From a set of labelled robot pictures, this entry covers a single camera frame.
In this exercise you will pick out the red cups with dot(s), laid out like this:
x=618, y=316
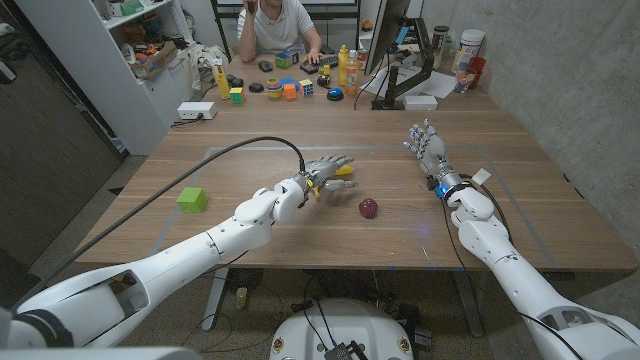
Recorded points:
x=477, y=67

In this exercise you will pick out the black keyboard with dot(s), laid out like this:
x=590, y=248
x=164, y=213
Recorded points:
x=322, y=62

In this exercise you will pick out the tall yellow box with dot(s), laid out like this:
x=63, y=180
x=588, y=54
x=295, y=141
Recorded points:
x=221, y=82

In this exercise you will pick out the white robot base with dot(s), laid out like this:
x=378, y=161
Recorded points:
x=345, y=325

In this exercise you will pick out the white blue puzzle cube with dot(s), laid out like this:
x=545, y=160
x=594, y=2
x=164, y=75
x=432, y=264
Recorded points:
x=306, y=87

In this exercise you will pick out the red drink can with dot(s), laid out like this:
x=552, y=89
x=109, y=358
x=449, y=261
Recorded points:
x=362, y=59

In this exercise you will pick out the white paper sheets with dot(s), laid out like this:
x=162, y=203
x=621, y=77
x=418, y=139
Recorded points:
x=440, y=85

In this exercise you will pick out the cardboard box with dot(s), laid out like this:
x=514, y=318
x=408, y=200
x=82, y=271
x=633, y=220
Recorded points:
x=157, y=62

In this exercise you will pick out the small green box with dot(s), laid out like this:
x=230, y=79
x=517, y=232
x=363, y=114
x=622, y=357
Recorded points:
x=131, y=7

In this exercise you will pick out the black computer mouse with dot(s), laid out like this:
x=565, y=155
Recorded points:
x=265, y=65

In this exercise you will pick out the clear plastic cup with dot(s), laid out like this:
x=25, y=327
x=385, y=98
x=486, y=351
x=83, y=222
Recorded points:
x=462, y=82

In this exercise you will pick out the green blue box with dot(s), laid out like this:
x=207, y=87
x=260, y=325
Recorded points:
x=286, y=59

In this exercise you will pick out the orange juice bottle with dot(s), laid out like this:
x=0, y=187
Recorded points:
x=351, y=75

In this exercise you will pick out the blue toy piece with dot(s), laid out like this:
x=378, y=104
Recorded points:
x=287, y=80

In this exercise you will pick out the small yellow toy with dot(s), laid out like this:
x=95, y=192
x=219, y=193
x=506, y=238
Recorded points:
x=324, y=70

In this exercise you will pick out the multicolour stacking cups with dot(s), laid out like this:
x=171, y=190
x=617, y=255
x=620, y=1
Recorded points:
x=274, y=89

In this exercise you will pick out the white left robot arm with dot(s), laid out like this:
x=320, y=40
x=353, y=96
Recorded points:
x=200, y=250

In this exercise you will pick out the white shelf unit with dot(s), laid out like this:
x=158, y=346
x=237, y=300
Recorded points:
x=100, y=75

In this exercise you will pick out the blue dome button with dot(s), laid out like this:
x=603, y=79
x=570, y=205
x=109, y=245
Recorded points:
x=335, y=93

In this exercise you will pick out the green orange puzzle cube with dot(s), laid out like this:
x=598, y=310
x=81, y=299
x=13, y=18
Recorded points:
x=237, y=95

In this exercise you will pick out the black computer monitor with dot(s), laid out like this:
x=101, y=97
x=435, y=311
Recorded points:
x=387, y=30

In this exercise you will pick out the black oval puck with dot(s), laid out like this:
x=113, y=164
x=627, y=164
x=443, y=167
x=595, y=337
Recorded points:
x=256, y=87

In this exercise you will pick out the white paper tag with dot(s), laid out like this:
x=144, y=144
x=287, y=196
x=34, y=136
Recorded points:
x=481, y=176

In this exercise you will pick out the person in white t-shirt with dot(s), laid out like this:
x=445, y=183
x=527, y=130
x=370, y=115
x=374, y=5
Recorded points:
x=280, y=30

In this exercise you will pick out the yellow squeeze bottle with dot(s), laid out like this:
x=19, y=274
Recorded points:
x=342, y=65

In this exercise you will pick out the dark lidded jar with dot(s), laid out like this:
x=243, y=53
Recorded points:
x=440, y=45

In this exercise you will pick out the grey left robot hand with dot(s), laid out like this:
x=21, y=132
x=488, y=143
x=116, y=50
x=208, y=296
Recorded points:
x=320, y=170

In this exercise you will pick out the grey table leg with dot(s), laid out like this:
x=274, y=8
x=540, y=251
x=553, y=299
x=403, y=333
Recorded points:
x=469, y=305
x=215, y=300

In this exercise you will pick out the green block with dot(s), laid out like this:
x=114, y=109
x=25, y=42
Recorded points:
x=192, y=200

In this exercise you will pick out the white cloth heap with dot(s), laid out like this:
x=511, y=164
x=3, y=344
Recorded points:
x=205, y=55

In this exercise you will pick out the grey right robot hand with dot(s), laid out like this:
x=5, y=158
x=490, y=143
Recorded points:
x=431, y=147

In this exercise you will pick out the small white box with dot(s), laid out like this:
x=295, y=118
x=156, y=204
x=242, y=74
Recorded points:
x=420, y=102

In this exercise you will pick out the yellow toy banana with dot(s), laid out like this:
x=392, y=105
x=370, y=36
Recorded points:
x=346, y=171

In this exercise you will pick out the white power box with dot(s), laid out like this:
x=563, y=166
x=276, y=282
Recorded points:
x=196, y=110

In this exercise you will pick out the white labelled canister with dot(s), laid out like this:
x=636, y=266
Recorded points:
x=467, y=47

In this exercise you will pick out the orange block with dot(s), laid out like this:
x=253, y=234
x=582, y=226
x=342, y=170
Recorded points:
x=290, y=92

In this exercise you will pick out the red ball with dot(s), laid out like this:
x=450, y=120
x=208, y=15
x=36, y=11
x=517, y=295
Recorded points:
x=368, y=208

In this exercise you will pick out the black monitor stand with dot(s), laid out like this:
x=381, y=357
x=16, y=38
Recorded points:
x=422, y=60

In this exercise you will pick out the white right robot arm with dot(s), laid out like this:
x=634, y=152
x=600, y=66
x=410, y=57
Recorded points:
x=500, y=245

